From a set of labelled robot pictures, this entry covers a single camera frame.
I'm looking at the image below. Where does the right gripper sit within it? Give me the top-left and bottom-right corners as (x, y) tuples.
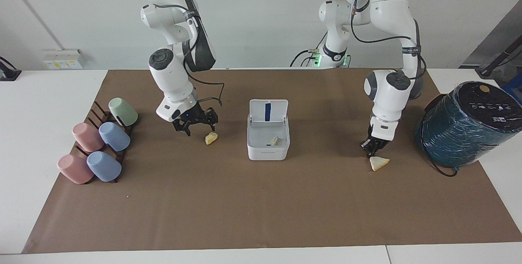
(172, 102), (219, 138)

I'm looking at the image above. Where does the blue plastic cup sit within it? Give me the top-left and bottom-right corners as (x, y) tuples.
(86, 151), (122, 182)
(99, 122), (131, 152)

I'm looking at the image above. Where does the green plastic cup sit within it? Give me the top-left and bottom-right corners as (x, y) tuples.
(108, 97), (139, 127)

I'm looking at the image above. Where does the dark brown cup rack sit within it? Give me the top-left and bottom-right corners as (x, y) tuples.
(75, 100), (140, 184)

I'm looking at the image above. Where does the white wall socket box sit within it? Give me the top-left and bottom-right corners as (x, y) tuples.
(42, 49), (87, 70)

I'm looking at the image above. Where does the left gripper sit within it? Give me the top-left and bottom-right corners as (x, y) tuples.
(360, 127), (390, 159)

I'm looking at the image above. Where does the white bin with hinged lid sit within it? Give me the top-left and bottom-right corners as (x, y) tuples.
(247, 99), (291, 161)

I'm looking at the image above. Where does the teal film-wrapped round appliance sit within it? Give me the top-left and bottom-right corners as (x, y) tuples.
(415, 80), (522, 170)

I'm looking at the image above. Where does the black stand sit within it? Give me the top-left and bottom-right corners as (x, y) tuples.
(0, 56), (22, 82)
(460, 35), (522, 79)

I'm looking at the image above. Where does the pink plastic cup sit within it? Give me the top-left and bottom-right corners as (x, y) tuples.
(72, 122), (105, 153)
(57, 153), (95, 185)

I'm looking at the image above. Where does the black cable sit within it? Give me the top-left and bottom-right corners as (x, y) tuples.
(349, 0), (427, 81)
(183, 58), (226, 108)
(290, 49), (319, 68)
(301, 31), (329, 68)
(422, 93), (460, 177)

